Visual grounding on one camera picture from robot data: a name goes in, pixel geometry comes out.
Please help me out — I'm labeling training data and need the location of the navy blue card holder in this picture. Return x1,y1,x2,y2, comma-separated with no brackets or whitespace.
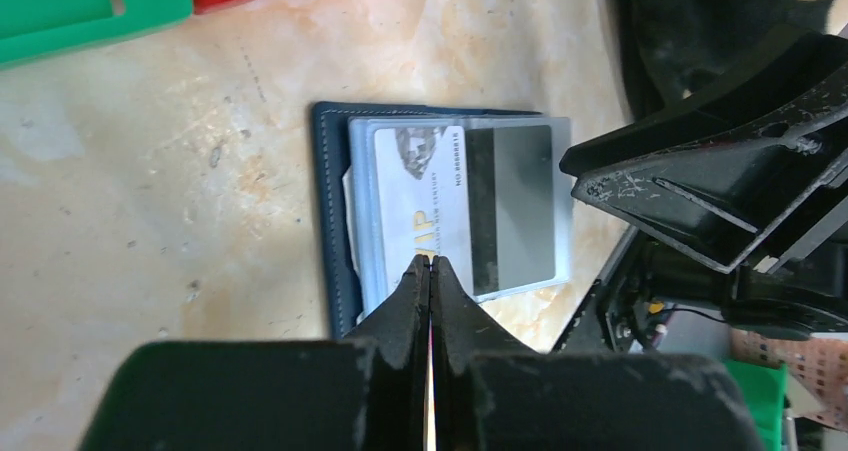
310,101,573,338

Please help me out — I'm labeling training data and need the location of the green plastic bin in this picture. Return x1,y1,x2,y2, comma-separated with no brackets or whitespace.
1,0,193,68

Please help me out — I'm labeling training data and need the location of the white VIP card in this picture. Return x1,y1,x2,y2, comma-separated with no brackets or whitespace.
374,126,473,291

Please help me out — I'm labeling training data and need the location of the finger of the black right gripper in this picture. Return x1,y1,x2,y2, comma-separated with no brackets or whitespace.
560,27,847,273

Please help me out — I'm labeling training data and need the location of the grey magnetic stripe card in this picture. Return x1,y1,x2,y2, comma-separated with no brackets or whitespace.
465,125,557,300

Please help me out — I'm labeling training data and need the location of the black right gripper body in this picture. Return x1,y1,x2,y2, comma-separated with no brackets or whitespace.
616,174,847,341

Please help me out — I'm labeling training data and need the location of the pink perforated basket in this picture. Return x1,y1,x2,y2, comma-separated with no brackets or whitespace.
731,330,847,431

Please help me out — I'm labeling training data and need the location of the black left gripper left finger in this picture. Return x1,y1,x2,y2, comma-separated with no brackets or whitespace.
80,255,431,450

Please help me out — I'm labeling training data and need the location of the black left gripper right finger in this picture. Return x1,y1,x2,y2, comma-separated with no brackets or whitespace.
430,257,763,450

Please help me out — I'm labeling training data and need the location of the green bin under table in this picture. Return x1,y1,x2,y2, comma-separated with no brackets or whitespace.
724,360,789,451

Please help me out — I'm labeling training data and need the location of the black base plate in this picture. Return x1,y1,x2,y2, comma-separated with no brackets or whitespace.
551,227,669,353

